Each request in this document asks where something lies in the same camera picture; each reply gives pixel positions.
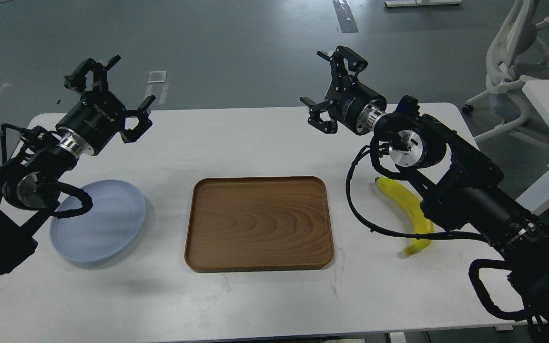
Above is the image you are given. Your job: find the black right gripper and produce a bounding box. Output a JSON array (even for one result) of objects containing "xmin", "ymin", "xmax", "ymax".
[{"xmin": 299, "ymin": 46, "xmax": 387, "ymax": 135}]

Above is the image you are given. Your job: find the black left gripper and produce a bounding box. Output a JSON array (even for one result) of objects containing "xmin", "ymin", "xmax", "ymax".
[{"xmin": 55, "ymin": 56, "xmax": 156, "ymax": 156}]

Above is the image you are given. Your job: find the light blue plate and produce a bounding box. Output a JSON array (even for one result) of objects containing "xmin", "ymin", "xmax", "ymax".
[{"xmin": 50, "ymin": 180, "xmax": 147, "ymax": 263}]

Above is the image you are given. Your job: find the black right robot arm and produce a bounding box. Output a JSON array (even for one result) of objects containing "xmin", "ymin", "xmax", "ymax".
[{"xmin": 300, "ymin": 46, "xmax": 549, "ymax": 343}]

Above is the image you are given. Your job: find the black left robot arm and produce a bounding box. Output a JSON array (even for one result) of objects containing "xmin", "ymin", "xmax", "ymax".
[{"xmin": 0, "ymin": 56, "xmax": 155, "ymax": 276}]

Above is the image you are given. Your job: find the yellow banana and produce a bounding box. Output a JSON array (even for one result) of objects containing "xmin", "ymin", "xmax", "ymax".
[{"xmin": 375, "ymin": 176, "xmax": 434, "ymax": 259}]

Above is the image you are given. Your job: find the white furniture base top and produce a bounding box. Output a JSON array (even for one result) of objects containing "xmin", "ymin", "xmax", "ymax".
[{"xmin": 384, "ymin": 0, "xmax": 463, "ymax": 8}]

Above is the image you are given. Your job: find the white office chair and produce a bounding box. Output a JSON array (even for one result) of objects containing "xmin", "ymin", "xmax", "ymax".
[{"xmin": 462, "ymin": 0, "xmax": 549, "ymax": 142}]

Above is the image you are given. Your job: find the brown wooden tray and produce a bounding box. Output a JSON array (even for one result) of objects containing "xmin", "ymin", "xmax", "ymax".
[{"xmin": 184, "ymin": 176, "xmax": 334, "ymax": 272}]

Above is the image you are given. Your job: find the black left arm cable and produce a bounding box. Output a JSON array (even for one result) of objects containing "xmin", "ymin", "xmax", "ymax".
[{"xmin": 48, "ymin": 180, "xmax": 93, "ymax": 219}]

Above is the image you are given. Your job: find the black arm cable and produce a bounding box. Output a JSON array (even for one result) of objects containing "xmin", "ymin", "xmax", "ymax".
[
  {"xmin": 48, "ymin": 180, "xmax": 93, "ymax": 219},
  {"xmin": 346, "ymin": 129, "xmax": 487, "ymax": 242}
]

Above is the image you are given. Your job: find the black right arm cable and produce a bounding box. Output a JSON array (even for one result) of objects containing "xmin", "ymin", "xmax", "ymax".
[{"xmin": 346, "ymin": 129, "xmax": 487, "ymax": 242}]

